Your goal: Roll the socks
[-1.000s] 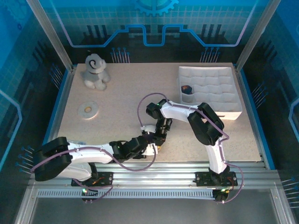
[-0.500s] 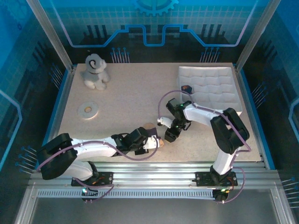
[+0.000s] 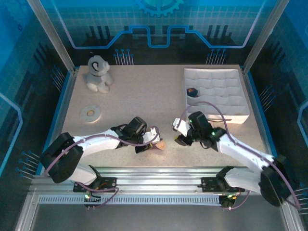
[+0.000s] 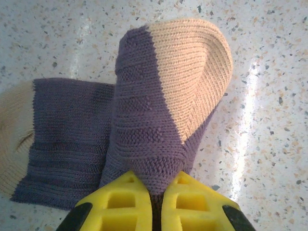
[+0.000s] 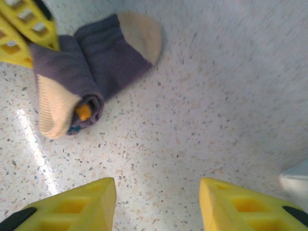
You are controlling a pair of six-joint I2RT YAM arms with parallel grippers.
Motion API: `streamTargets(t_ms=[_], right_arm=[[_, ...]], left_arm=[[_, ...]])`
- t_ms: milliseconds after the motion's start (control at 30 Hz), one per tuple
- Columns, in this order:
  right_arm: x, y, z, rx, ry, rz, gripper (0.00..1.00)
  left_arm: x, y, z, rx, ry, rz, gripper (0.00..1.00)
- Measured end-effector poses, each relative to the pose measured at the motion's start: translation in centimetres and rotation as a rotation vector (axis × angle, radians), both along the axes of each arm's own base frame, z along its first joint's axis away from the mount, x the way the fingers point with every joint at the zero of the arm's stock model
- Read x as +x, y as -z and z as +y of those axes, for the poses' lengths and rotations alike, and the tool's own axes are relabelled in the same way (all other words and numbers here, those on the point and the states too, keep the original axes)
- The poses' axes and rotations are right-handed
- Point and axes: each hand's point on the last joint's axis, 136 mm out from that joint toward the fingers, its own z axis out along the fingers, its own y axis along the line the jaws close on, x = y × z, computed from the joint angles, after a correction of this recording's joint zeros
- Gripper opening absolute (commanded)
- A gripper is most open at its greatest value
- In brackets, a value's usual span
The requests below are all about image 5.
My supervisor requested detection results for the purple sock with beige toe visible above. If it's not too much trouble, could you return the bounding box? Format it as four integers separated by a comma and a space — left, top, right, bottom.
28, 12, 164, 140

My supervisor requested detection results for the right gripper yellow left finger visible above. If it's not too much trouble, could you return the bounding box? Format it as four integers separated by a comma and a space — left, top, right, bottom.
8, 177, 118, 231

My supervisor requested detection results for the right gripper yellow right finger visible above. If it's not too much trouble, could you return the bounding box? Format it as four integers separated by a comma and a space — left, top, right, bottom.
199, 177, 308, 231

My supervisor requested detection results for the white divided organizer box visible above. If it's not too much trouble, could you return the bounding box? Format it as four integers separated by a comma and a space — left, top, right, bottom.
279, 160, 308, 203

